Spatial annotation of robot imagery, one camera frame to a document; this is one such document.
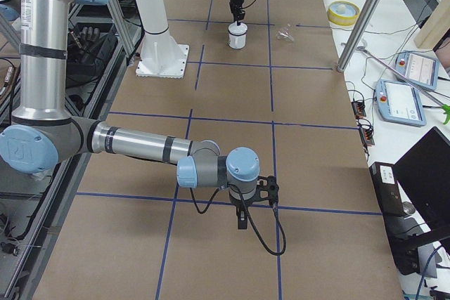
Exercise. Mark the metal reacher grabber tool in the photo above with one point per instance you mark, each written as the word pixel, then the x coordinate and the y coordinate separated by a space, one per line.
pixel 399 76

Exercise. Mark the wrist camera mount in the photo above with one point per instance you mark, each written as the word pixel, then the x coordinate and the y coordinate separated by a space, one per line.
pixel 267 190

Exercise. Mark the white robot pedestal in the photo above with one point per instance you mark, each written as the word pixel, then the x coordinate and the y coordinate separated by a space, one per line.
pixel 161 55

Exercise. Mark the far blue teach pendant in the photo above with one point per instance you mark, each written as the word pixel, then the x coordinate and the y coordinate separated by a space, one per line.
pixel 418 68

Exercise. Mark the black monitor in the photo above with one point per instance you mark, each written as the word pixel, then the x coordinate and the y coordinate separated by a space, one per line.
pixel 423 173

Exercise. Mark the blue teach pendant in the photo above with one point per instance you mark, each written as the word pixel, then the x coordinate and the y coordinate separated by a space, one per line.
pixel 418 68
pixel 399 103

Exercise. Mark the black computer box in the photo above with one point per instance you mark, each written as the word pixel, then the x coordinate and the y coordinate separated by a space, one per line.
pixel 393 201

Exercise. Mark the clear plastic funnel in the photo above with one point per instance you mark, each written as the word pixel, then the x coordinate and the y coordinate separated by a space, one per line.
pixel 284 34

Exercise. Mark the white mug lid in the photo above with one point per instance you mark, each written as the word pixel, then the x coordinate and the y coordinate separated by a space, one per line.
pixel 237 29

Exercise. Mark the yellow tape roll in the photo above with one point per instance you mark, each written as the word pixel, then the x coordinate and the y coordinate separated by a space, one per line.
pixel 343 13

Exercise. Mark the near blue teach pendant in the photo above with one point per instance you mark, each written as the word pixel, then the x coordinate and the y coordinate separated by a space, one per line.
pixel 399 103

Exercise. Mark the white enamel mug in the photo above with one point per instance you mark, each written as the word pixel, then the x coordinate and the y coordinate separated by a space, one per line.
pixel 237 42

